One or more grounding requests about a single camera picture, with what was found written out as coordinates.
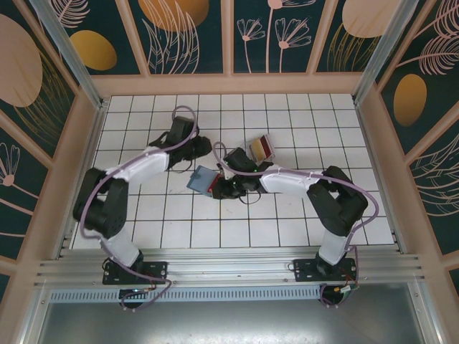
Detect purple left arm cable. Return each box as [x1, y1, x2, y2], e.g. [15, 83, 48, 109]
[80, 105, 202, 312]

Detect thin black left gripper cable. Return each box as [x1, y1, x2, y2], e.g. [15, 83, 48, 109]
[168, 159, 193, 173]

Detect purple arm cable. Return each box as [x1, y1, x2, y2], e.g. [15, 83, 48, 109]
[80, 105, 202, 312]
[213, 141, 381, 310]

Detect grey metal panel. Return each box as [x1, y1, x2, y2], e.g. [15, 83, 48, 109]
[35, 300, 444, 344]

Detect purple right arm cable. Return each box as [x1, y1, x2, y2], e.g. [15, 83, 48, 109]
[213, 141, 381, 310]

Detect slotted grey cable duct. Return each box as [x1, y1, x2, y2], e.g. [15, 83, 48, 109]
[49, 288, 323, 302]

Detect green circuit board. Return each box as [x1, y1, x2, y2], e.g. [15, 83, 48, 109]
[333, 285, 359, 298]

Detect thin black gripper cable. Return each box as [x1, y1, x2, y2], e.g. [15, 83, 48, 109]
[238, 191, 262, 206]
[168, 159, 193, 173]

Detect aluminium side rail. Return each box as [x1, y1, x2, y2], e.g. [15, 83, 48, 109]
[57, 102, 108, 259]
[353, 102, 408, 254]

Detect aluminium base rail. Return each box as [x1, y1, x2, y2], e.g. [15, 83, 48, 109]
[34, 247, 430, 290]

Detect thin black right gripper cable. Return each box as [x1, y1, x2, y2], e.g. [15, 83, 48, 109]
[238, 191, 262, 206]

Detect blue card holder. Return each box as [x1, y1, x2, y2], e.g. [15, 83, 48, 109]
[186, 165, 220, 201]

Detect aluminium corner post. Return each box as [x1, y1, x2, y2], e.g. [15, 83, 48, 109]
[27, 0, 109, 110]
[353, 0, 430, 105]

